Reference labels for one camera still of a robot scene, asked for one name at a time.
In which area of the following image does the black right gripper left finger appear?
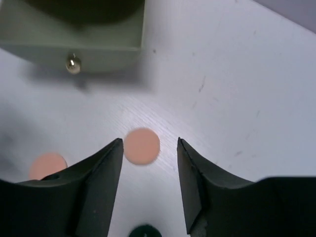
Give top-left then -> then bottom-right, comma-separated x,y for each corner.
0,138 -> 123,237

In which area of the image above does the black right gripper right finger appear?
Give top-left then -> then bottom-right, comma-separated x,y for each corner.
177,138 -> 316,237

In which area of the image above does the peach round makeup puff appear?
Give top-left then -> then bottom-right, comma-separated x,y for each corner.
29,153 -> 68,180
123,127 -> 160,165

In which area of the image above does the green puff with ribbon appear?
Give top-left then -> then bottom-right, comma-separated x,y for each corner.
128,224 -> 162,237

